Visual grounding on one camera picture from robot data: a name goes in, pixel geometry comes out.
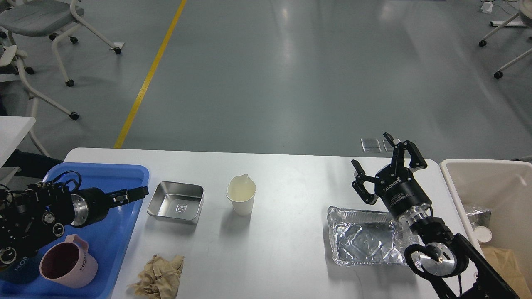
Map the blue plastic tray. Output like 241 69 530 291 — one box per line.
0 162 150 299

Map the crumpled foil in bin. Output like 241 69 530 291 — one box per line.
463 204 492 230

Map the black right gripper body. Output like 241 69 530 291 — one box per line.
375 164 432 220

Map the white chair frame left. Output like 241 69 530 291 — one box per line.
0 44 80 156

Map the brown paper bag in bin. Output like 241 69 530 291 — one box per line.
481 244 532 299

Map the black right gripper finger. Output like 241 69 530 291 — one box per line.
351 160 379 205
383 133 428 171

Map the grey office chair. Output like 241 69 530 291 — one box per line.
0 0 121 87

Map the metal floor plate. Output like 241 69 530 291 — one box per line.
382 138 401 152
361 138 382 153

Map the right metal floor plate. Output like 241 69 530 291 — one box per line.
382 138 401 152

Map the stainless steel rectangular tray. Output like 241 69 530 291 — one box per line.
148 181 204 225

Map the dark blue mug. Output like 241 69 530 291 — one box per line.
0 252 42 284

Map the small white side table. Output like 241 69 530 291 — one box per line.
0 116 36 166

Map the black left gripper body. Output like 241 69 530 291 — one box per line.
70 188 113 228

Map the beige plastic waste bin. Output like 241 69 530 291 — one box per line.
440 159 532 288

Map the left metal floor plate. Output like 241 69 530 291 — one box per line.
361 138 382 153

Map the white chair base right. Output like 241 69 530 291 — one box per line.
478 0 532 80

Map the aluminium foil container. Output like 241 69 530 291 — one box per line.
327 206 419 266

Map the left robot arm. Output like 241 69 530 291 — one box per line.
0 172 148 267

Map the white paper cup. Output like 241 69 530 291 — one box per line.
226 174 257 216

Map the crumpled brown paper napkin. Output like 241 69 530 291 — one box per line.
129 254 185 299

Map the small white cup in bin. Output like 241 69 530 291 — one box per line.
473 225 493 244

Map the pink ribbed mug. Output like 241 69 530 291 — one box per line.
39 234 98 288

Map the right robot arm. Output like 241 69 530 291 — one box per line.
352 132 518 299

